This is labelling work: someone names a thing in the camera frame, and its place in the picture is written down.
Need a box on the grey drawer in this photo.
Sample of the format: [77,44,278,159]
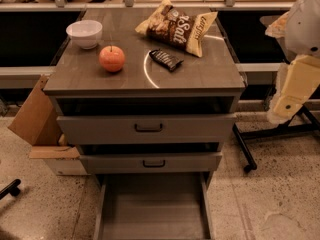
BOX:
[80,143,222,174]
[93,173,214,240]
[58,97,235,145]

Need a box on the brown cardboard box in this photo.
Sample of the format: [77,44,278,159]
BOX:
[7,74,88,177]

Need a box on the yellow brown chip bag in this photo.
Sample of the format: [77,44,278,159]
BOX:
[135,0,217,58]

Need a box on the black rxbar chocolate bar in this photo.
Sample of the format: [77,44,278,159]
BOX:
[149,49,182,72]

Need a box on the black chair leg caster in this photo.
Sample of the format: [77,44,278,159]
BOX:
[0,179,21,200]

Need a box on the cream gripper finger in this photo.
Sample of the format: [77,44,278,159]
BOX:
[267,55,320,124]
[265,12,288,38]

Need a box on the middle grey drawer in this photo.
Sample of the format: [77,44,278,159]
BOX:
[80,143,222,174]

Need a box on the bottom grey drawer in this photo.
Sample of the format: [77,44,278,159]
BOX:
[93,173,214,240]

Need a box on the top grey drawer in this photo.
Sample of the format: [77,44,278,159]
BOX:
[58,97,235,145]

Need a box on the grey wooden drawer cabinet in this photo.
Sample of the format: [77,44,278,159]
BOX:
[42,7,247,240]

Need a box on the orange apple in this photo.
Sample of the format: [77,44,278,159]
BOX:
[99,45,125,73]

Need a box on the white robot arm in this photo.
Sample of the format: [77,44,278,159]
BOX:
[265,0,320,124]

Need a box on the black stand with table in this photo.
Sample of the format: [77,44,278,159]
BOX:
[231,15,320,174]

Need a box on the white bowl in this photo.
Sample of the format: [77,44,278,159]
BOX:
[66,20,103,49]

